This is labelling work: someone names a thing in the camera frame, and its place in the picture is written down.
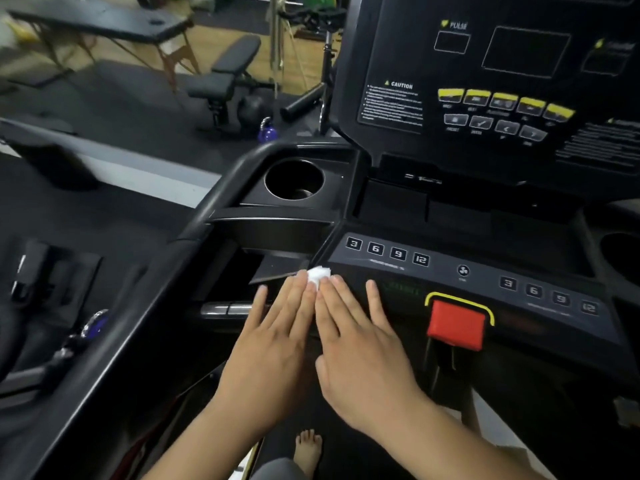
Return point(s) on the grey treadmill keypad control panel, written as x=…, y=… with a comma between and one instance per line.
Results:
x=540, y=319

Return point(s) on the black medicine ball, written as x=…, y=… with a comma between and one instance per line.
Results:
x=252, y=110

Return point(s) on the black weight bench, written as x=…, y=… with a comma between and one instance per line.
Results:
x=235, y=57

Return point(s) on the person's left hand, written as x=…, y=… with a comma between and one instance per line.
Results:
x=270, y=364

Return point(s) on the black treadmill console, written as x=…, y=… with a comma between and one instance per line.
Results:
x=590, y=94
x=150, y=304

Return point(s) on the white wet wipe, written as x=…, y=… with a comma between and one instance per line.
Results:
x=319, y=274

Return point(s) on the black massage table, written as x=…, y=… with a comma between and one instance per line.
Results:
x=100, y=19

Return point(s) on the black floor equipment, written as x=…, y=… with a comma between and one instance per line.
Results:
x=40, y=294

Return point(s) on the black foam roller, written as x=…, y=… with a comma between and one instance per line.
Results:
x=300, y=103

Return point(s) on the wooden ladder frame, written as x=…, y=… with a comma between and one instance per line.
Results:
x=276, y=39

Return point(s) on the person's right hand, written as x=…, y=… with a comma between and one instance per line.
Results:
x=370, y=374

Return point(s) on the small blue metallic object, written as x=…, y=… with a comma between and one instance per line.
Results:
x=95, y=324

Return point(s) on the person's left foot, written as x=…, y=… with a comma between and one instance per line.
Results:
x=307, y=452

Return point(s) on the purple kettlebell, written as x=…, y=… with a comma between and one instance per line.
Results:
x=267, y=133

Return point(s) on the person's grey trousers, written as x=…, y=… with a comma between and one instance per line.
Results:
x=277, y=469

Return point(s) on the black exercise bike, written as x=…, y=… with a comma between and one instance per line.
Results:
x=327, y=54

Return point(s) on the red emergency stop button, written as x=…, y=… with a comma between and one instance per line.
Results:
x=457, y=324

